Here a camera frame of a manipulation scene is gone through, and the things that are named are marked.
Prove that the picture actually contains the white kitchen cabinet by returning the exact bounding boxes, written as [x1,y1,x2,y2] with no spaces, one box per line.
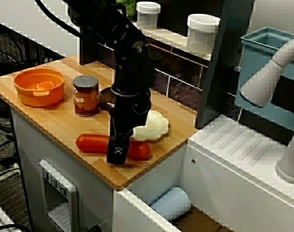
[10,106,115,232]

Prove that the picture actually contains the grey toy appliance panel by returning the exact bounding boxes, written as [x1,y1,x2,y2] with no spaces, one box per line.
[38,158,80,232]

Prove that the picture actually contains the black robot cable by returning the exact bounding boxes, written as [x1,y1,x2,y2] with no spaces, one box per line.
[34,0,81,39]

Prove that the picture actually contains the teal plastic bin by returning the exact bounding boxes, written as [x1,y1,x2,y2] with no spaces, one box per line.
[235,26,294,133]

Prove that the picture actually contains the small white lidded jar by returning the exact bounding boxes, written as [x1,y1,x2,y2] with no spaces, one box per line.
[135,1,162,31]

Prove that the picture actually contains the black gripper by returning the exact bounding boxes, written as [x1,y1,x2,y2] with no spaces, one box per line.
[106,88,152,166]

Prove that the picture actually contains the orange toy food slice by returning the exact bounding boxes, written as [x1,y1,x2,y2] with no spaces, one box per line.
[32,80,55,92]

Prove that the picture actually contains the light blue plastic cup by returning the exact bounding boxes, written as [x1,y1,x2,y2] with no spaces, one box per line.
[150,186,191,222]

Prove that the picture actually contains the red toy sausage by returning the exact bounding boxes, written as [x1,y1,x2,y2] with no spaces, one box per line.
[76,133,152,160]

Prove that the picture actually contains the cream scalloped plate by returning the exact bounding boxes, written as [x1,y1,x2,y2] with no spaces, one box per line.
[130,110,171,143]

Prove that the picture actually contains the dark grey upright post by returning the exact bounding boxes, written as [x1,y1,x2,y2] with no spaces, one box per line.
[194,0,256,129]

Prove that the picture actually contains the orange sauce jar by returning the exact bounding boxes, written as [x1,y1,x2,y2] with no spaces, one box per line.
[72,75,100,117]

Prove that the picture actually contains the green labelled can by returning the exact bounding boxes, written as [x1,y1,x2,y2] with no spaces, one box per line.
[116,0,138,23]

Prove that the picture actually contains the orange toy pot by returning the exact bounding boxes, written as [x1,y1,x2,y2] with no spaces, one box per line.
[14,68,65,108]

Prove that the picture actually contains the white toy sink unit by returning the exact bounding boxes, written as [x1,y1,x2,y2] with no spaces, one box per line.
[112,115,294,232]

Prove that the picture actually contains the large white lidded jar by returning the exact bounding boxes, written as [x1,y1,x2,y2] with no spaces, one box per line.
[186,13,221,54]

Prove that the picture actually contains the grey toy faucet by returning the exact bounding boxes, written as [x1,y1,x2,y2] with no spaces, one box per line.
[238,35,294,186]

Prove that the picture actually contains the brown lid yellow knob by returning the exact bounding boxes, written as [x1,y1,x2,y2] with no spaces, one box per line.
[98,86,118,112]

